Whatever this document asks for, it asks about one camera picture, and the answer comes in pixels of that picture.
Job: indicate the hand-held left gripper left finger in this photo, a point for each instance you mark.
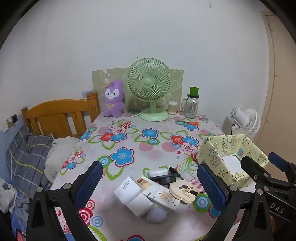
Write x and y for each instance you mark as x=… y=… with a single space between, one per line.
x=89 y=183

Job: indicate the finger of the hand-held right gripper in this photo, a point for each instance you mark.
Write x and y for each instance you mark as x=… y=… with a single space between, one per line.
x=254 y=170
x=277 y=160

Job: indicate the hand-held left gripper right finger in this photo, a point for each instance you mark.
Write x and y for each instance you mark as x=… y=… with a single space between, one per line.
x=211 y=185

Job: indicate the yellow cartoon paper box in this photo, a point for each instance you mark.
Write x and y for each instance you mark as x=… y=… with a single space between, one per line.
x=212 y=150

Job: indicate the white plug charger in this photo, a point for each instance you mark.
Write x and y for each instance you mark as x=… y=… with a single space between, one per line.
x=129 y=190

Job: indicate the black round disc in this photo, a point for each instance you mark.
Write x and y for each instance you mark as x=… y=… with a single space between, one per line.
x=166 y=179

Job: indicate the white box picture label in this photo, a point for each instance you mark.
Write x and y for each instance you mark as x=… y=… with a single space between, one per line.
x=161 y=197

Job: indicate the white earbuds case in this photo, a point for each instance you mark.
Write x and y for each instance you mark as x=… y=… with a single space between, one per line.
x=158 y=172

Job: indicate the lavender egg-shaped gadget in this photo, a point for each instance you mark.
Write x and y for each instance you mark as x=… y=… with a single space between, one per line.
x=157 y=215

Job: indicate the small black glossy object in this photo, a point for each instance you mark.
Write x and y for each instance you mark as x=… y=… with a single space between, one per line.
x=175 y=172

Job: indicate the white standing fan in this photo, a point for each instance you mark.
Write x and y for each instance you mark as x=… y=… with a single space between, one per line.
x=240 y=115

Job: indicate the orange scissors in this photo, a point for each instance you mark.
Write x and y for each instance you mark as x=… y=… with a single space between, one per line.
x=193 y=123

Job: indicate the grey plaid pillow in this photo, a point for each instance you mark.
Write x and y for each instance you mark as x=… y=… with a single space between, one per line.
x=27 y=157

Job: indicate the beige door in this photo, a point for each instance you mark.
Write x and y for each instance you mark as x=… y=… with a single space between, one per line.
x=284 y=92

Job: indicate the floral tablecloth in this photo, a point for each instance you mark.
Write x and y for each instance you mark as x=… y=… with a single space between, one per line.
x=148 y=143

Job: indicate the wooden bed headboard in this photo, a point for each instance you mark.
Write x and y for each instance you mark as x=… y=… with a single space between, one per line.
x=57 y=109

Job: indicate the glass jar mug green lid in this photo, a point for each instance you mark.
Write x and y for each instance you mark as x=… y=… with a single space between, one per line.
x=190 y=106

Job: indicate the purple plush toy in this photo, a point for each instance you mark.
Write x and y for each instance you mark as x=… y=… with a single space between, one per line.
x=113 y=104

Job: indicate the crumpled printed cloth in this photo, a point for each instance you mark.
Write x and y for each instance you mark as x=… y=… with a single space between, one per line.
x=7 y=194

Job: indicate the clear cotton swab jar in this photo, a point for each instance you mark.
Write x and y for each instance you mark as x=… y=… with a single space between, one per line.
x=172 y=107

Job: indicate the beige cartoon paper sheet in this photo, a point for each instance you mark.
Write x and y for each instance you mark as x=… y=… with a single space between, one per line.
x=99 y=78

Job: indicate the green table fan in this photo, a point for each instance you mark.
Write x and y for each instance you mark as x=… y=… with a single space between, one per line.
x=148 y=81

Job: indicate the light blue wall sticker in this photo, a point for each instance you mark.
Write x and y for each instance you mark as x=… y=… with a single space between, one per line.
x=86 y=93

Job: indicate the wall socket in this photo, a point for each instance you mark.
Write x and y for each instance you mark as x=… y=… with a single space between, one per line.
x=14 y=118

